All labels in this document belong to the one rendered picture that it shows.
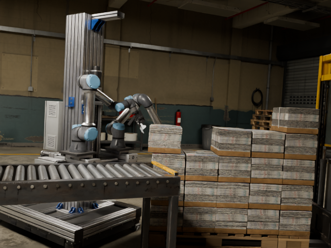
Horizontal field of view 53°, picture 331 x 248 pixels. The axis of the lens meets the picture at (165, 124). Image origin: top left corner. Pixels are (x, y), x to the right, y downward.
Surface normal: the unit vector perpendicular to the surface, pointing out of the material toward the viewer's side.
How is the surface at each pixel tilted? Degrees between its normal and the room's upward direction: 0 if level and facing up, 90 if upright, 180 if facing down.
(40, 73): 90
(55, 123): 90
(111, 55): 90
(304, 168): 90
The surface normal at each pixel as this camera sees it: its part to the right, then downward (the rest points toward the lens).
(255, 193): 0.05, 0.05
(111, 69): 0.38, 0.07
